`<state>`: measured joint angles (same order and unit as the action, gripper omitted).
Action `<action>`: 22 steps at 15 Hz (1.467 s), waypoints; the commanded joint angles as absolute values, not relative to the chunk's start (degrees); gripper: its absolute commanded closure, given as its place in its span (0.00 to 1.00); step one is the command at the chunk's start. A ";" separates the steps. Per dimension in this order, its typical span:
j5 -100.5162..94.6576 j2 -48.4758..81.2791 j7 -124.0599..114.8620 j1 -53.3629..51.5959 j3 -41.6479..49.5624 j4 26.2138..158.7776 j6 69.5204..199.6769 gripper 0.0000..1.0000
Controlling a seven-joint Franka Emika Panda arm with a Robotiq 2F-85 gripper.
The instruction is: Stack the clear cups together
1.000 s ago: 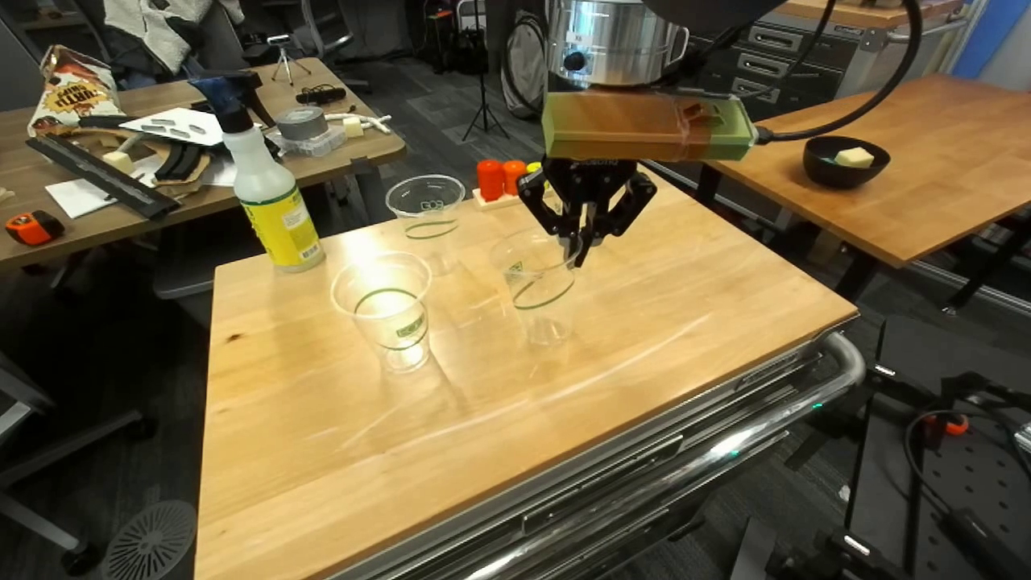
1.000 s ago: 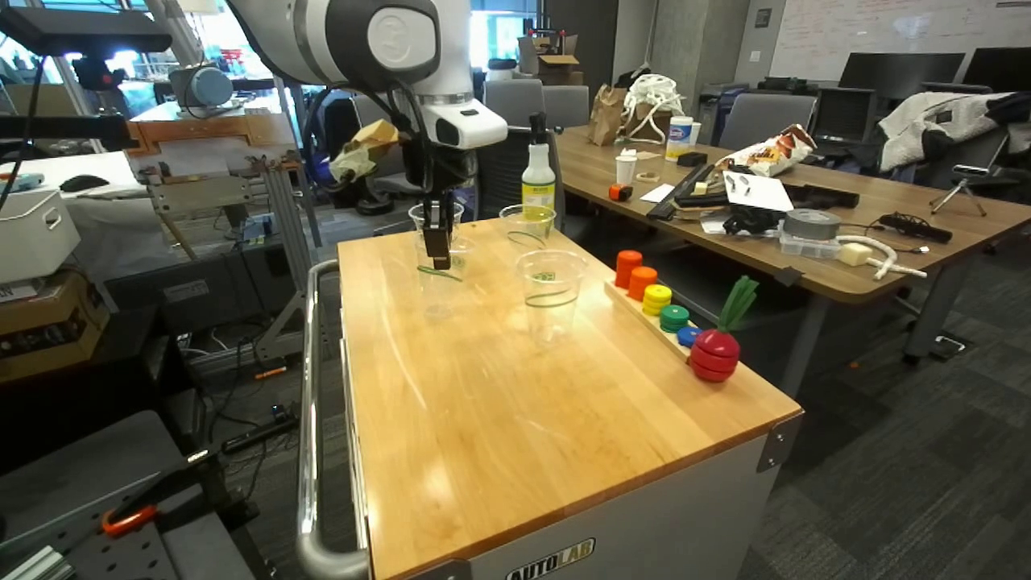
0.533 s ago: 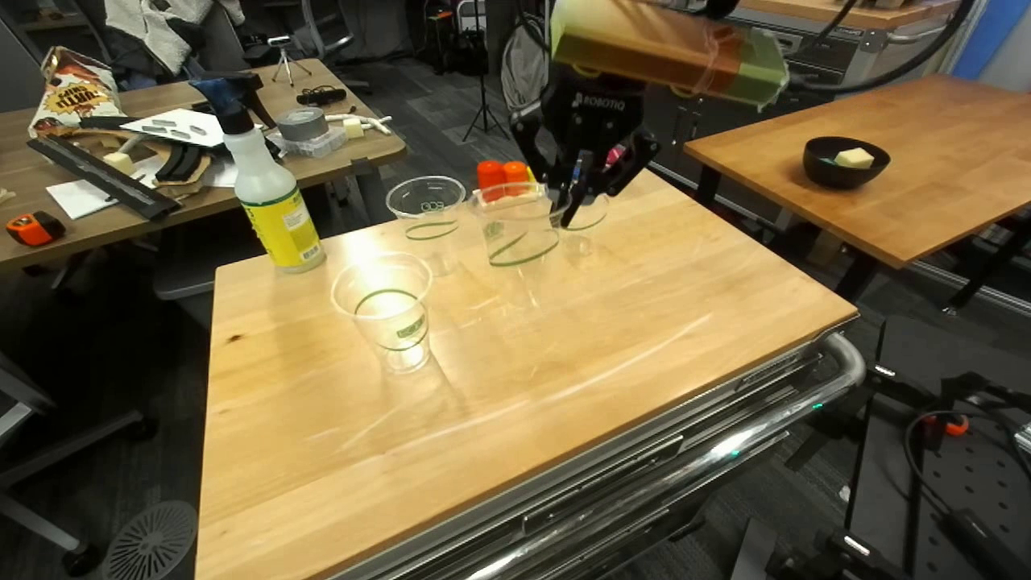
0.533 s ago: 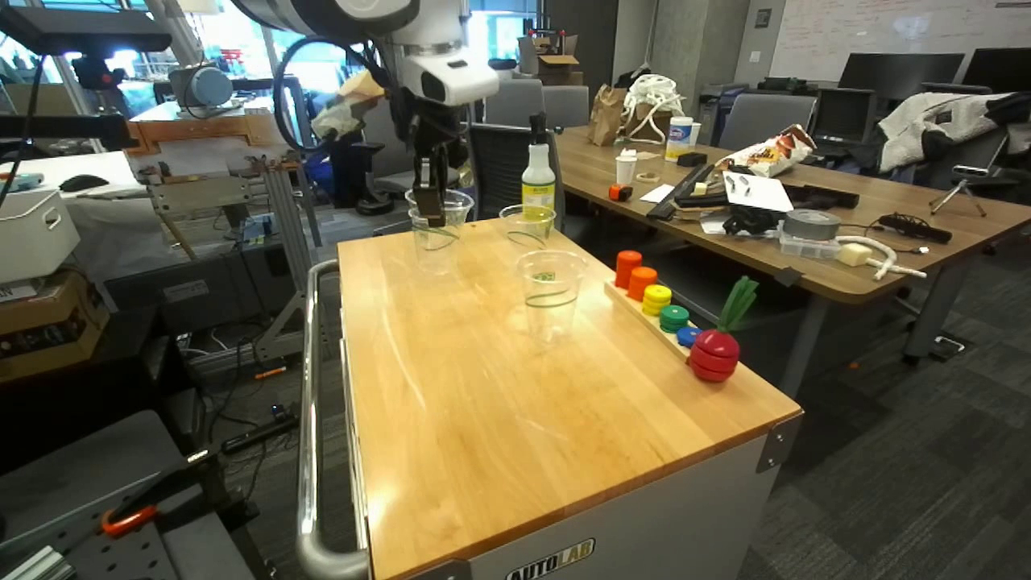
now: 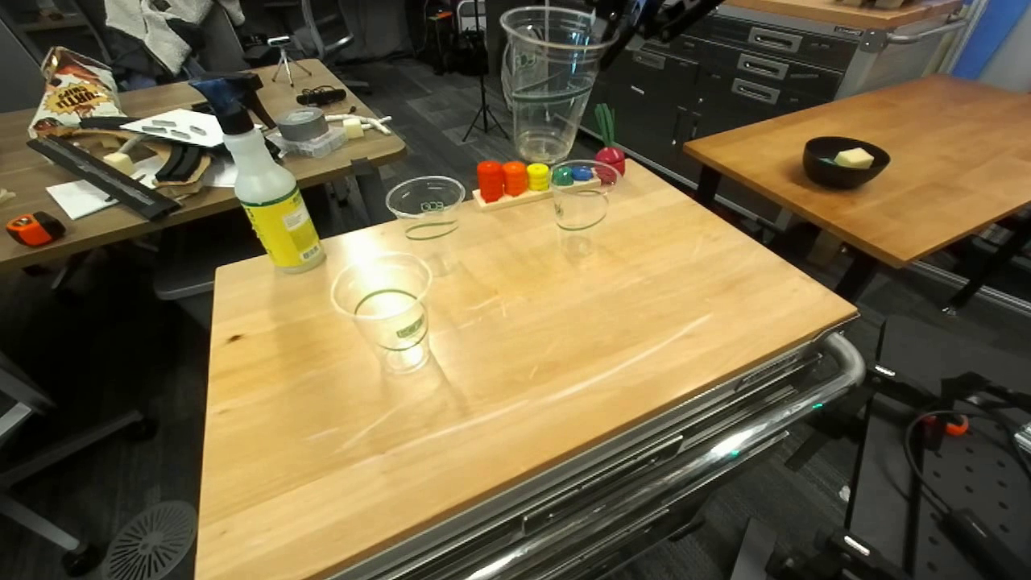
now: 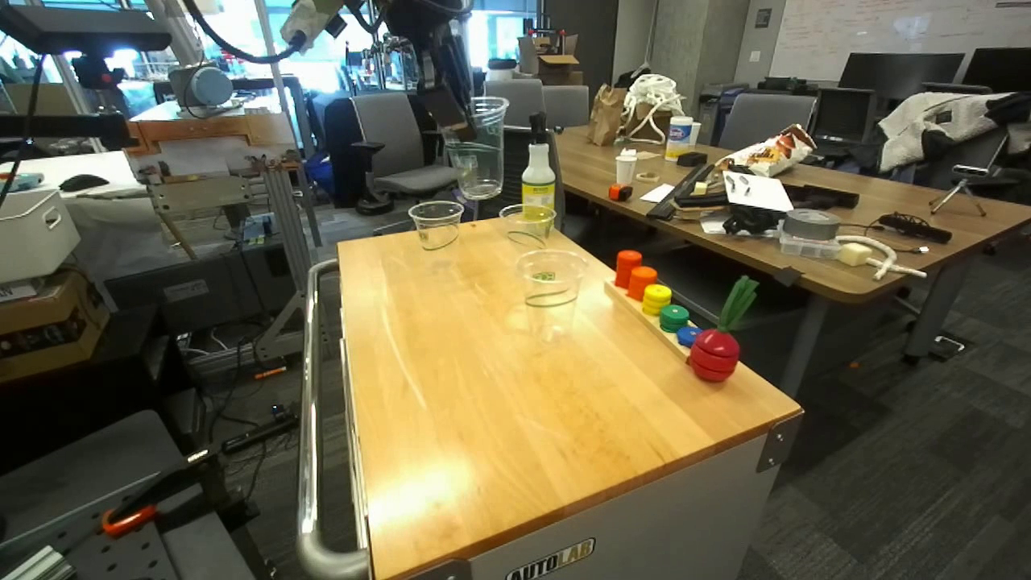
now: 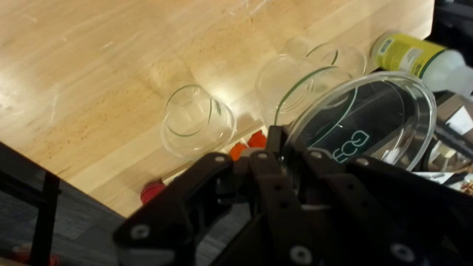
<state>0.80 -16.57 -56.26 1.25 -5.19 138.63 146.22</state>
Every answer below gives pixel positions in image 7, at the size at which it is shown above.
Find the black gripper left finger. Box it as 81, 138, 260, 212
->
114, 123, 324, 266

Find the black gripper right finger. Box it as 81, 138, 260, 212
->
290, 146, 473, 266

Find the large red toy peg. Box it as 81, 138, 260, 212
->
139, 178, 167, 205

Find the clear plastic cup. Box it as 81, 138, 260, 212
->
303, 39, 369, 76
161, 82, 238, 159
256, 50, 439, 172

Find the yellow label spray bottle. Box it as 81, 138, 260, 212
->
369, 29, 473, 97

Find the dark orange toy peg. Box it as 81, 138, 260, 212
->
247, 129, 270, 150

